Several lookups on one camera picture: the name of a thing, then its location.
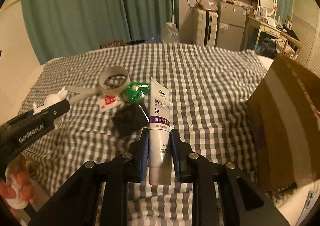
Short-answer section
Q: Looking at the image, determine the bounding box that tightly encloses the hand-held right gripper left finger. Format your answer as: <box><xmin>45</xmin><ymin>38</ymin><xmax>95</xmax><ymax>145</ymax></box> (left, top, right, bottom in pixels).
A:
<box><xmin>32</xmin><ymin>127</ymin><xmax>150</xmax><ymax>226</ymax></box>

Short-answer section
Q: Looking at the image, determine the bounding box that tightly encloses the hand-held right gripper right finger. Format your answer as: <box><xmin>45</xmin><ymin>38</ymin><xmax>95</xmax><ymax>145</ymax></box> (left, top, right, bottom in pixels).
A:
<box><xmin>170</xmin><ymin>128</ymin><xmax>283</xmax><ymax>226</ymax></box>

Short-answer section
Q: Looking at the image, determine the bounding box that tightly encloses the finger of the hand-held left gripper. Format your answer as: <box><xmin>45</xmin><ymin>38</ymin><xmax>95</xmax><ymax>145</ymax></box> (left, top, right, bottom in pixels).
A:
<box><xmin>32</xmin><ymin>99</ymin><xmax>71</xmax><ymax>123</ymax></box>

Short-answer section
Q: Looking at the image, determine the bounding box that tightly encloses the white rabbit figurine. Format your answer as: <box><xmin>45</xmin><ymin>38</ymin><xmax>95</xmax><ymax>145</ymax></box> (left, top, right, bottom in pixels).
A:
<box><xmin>32</xmin><ymin>86</ymin><xmax>68</xmax><ymax>129</ymax></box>

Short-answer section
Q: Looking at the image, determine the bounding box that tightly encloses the white toothpaste tube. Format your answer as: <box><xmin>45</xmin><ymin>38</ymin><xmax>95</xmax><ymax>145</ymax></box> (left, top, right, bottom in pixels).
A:
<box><xmin>149</xmin><ymin>77</ymin><xmax>173</xmax><ymax>186</ymax></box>

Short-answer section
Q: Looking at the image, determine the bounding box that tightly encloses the brown cardboard box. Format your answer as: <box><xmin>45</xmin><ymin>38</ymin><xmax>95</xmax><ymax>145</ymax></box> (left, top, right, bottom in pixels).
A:
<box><xmin>246</xmin><ymin>54</ymin><xmax>320</xmax><ymax>191</ymax></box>

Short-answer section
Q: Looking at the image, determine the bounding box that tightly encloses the person's left hand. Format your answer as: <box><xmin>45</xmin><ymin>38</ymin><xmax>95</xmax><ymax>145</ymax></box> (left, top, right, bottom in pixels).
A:
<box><xmin>0</xmin><ymin>155</ymin><xmax>34</xmax><ymax>210</ymax></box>

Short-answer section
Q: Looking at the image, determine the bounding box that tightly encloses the clear plastic strip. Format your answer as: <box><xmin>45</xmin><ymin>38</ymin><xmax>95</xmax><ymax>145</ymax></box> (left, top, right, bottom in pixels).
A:
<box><xmin>65</xmin><ymin>85</ymin><xmax>103</xmax><ymax>106</ymax></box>

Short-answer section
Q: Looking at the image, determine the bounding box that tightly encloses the red and white packet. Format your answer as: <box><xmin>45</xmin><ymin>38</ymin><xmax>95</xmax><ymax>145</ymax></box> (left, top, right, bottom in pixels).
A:
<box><xmin>97</xmin><ymin>92</ymin><xmax>123</xmax><ymax>113</ymax></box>

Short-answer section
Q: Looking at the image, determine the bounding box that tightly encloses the white tape roll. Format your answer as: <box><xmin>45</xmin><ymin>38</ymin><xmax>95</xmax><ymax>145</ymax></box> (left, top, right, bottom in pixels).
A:
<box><xmin>99</xmin><ymin>66</ymin><xmax>130</xmax><ymax>96</ymax></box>

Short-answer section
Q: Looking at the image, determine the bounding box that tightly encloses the green snack packet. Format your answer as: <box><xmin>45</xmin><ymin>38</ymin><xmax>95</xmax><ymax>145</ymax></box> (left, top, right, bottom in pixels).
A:
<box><xmin>120</xmin><ymin>81</ymin><xmax>151</xmax><ymax>103</ymax></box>

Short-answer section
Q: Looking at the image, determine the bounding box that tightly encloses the checkered bed sheet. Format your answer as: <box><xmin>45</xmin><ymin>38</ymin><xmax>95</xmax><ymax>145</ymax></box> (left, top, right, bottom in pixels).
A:
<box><xmin>19</xmin><ymin>42</ymin><xmax>283</xmax><ymax>226</ymax></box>

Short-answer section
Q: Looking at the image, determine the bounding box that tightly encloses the green curtain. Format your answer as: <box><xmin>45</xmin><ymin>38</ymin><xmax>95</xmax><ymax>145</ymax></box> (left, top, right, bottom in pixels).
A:
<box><xmin>19</xmin><ymin>0</ymin><xmax>179</xmax><ymax>65</ymax></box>

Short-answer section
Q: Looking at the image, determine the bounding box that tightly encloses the clear plastic water bottle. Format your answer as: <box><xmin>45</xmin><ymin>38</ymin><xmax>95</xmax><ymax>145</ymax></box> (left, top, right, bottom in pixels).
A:
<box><xmin>160</xmin><ymin>22</ymin><xmax>180</xmax><ymax>44</ymax></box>

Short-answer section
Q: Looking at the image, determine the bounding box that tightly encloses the white suitcase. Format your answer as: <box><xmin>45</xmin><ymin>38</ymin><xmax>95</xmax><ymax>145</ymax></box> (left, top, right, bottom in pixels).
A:
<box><xmin>192</xmin><ymin>7</ymin><xmax>220</xmax><ymax>47</ymax></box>

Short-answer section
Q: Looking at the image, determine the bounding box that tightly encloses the grey mini fridge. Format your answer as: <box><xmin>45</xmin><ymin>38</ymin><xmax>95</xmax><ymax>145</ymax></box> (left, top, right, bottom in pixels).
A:
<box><xmin>216</xmin><ymin>1</ymin><xmax>250</xmax><ymax>51</ymax></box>

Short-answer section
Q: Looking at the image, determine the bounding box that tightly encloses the white dressing table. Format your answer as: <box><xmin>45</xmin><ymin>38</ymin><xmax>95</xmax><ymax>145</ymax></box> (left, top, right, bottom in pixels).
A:
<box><xmin>246</xmin><ymin>13</ymin><xmax>298</xmax><ymax>51</ymax></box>

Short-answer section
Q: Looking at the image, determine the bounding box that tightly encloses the wooden chair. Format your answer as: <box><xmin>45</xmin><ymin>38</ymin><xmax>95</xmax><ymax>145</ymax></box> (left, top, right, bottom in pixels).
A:
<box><xmin>257</xmin><ymin>33</ymin><xmax>303</xmax><ymax>60</ymax></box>

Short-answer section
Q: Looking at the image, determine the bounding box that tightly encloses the white oval mirror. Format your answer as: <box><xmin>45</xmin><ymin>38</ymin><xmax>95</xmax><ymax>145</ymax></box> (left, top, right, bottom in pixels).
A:
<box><xmin>257</xmin><ymin>0</ymin><xmax>278</xmax><ymax>16</ymax></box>

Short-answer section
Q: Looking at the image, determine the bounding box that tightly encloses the white louvred wardrobe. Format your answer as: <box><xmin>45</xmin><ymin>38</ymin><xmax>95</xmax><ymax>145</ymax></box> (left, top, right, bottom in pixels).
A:
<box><xmin>291</xmin><ymin>0</ymin><xmax>320</xmax><ymax>74</ymax></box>

